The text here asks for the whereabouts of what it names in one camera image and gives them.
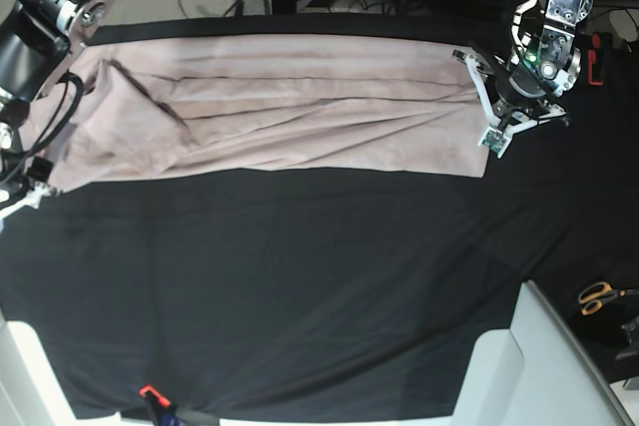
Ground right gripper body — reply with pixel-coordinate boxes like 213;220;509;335
1;157;53;188

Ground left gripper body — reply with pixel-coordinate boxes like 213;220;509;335
472;46;569;127

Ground pink T-shirt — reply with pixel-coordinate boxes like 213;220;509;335
45;35;488;192

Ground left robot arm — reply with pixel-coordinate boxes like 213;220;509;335
452;0;594;158

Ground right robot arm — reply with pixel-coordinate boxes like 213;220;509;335
1;0;115;217

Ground red and black clamp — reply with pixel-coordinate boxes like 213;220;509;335
586;32;613;87

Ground white base block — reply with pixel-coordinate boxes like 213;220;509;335
1;315;78;425
451;280;633;426

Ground black table cloth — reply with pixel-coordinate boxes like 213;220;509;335
1;15;638;422

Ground red clip front edge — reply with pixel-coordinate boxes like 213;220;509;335
139;384;173;409

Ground black device right edge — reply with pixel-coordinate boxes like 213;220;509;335
616;316;639;361

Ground orange handled scissors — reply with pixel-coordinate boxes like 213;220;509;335
577;281;638;316

